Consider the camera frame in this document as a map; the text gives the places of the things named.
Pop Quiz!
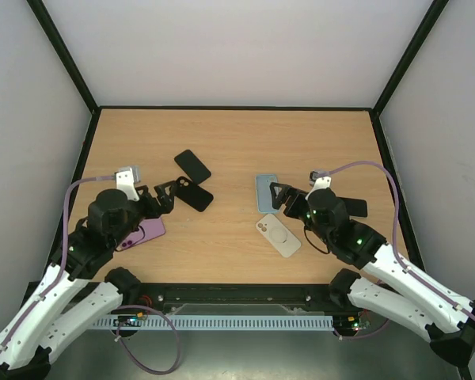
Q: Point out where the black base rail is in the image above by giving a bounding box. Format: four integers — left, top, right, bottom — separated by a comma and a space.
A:
122, 283, 361, 315

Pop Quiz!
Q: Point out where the beige phone case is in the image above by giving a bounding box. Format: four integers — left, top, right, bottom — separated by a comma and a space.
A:
256, 214, 302, 258

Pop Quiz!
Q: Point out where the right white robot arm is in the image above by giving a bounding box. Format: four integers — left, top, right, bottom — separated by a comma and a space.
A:
269, 177, 475, 368

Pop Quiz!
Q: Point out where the light blue phone case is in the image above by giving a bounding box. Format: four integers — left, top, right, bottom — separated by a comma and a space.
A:
255, 173, 278, 214

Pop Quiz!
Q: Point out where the white-edged black phone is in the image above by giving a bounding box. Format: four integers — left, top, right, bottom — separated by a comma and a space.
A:
339, 197, 368, 218

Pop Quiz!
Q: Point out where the black phone case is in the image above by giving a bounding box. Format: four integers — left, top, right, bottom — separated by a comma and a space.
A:
175, 176, 214, 212

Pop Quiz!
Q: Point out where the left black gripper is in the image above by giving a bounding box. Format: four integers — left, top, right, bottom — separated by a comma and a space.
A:
109, 181, 177, 249

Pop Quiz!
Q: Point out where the purple phone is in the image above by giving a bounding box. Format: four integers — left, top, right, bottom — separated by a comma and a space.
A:
116, 218, 165, 252

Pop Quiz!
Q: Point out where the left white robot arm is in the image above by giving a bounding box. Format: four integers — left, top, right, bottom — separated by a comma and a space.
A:
0, 174, 177, 379

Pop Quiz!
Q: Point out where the light blue cable duct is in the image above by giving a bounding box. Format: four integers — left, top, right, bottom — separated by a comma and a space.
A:
89, 315, 333, 331

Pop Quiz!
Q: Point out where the black phone face down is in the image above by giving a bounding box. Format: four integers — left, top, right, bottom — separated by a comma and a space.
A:
174, 149, 211, 184

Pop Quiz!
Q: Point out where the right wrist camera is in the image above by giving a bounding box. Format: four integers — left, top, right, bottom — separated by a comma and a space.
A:
309, 170, 332, 189

